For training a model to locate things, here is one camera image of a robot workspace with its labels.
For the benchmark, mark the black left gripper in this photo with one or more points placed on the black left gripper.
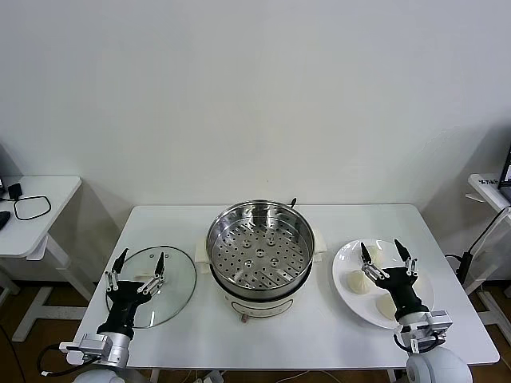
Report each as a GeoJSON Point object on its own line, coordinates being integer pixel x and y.
{"type": "Point", "coordinates": [125, 295]}

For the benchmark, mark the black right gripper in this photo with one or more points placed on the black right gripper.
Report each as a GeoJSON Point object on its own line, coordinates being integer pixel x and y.
{"type": "Point", "coordinates": [401, 287]}

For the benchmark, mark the round glass pot lid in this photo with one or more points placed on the round glass pot lid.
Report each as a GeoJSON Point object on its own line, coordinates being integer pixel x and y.
{"type": "Point", "coordinates": [177, 287]}

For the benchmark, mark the stainless steel steamer basket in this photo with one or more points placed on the stainless steel steamer basket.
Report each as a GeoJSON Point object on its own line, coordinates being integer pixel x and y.
{"type": "Point", "coordinates": [223, 227]}

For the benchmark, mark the round white plate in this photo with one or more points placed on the round white plate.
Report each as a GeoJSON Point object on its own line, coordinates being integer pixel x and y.
{"type": "Point", "coordinates": [348, 259]}

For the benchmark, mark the black desk clamp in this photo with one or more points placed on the black desk clamp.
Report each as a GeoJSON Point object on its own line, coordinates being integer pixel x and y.
{"type": "Point", "coordinates": [464, 267]}

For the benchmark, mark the black cooker power plug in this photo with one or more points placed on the black cooker power plug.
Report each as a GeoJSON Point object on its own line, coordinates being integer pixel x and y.
{"type": "Point", "coordinates": [293, 202]}

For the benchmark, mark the white side desk with laptop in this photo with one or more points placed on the white side desk with laptop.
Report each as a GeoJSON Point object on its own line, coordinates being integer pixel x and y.
{"type": "Point", "coordinates": [485, 189]}

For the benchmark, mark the white electric cooker base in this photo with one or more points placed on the white electric cooker base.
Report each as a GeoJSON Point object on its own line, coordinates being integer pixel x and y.
{"type": "Point", "coordinates": [259, 308]}

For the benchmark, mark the white floor power strip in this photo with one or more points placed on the white floor power strip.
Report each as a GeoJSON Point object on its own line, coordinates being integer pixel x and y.
{"type": "Point", "coordinates": [213, 376]}

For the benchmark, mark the flat black desk device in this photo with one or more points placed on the flat black desk device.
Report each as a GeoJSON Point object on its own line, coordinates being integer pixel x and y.
{"type": "Point", "coordinates": [3, 219]}

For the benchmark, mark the small black power adapter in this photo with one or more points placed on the small black power adapter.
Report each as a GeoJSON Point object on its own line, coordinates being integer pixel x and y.
{"type": "Point", "coordinates": [15, 190]}

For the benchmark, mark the black laptop screen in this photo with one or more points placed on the black laptop screen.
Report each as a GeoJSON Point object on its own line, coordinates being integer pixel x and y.
{"type": "Point", "coordinates": [507, 171]}

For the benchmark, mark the dark framed computer monitor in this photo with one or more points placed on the dark framed computer monitor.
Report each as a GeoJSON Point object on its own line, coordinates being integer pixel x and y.
{"type": "Point", "coordinates": [1, 167]}

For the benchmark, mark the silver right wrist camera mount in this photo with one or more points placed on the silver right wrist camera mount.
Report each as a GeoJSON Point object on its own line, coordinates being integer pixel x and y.
{"type": "Point", "coordinates": [437, 321]}

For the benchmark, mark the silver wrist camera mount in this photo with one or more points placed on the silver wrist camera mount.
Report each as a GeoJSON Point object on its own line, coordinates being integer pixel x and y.
{"type": "Point", "coordinates": [437, 321]}
{"type": "Point", "coordinates": [92, 345]}

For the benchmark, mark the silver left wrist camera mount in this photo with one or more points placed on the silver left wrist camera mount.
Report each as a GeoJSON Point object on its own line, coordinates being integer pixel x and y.
{"type": "Point", "coordinates": [92, 345]}

